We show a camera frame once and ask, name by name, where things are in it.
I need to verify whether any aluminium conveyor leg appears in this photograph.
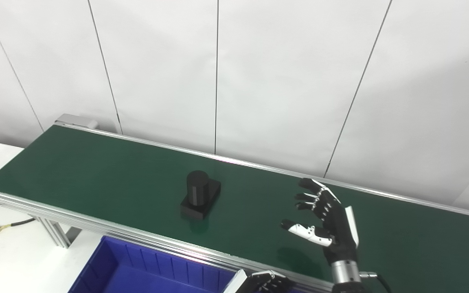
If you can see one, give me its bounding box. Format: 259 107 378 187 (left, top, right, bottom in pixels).
35 217 82 249

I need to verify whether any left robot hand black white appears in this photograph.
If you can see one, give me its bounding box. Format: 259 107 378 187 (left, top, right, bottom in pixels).
223 269 296 293

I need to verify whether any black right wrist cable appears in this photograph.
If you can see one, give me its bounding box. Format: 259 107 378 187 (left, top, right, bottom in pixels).
359 271 392 293

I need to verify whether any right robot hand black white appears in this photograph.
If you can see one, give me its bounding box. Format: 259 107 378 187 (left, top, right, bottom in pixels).
281 178 360 266

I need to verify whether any green conveyor belt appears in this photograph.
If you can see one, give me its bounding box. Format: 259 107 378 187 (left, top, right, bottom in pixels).
0 114 469 293
0 124 469 293

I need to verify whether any blue plastic bin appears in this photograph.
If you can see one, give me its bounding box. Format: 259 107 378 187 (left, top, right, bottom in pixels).
68 235 239 293

